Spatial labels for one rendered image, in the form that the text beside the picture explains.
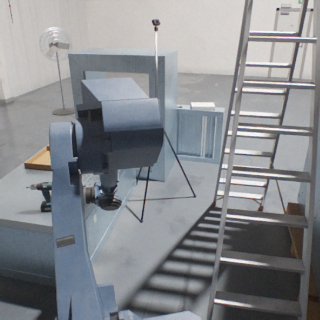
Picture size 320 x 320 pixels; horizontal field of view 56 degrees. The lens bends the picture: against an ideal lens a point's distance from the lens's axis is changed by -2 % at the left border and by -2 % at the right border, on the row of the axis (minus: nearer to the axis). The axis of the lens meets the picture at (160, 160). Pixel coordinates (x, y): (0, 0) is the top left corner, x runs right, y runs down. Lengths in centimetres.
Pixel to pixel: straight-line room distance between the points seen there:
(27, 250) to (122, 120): 169
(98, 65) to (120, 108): 260
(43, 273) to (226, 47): 974
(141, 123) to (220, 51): 1013
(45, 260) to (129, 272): 71
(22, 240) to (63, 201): 139
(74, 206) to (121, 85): 55
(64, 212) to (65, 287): 28
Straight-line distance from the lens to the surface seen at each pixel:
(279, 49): 1125
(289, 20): 1122
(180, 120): 448
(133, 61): 363
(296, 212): 344
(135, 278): 275
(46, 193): 242
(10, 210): 262
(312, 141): 169
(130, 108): 123
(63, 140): 130
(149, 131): 122
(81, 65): 391
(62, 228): 125
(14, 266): 289
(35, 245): 258
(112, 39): 1222
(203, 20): 1128
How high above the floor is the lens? 200
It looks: 26 degrees down
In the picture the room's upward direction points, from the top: straight up
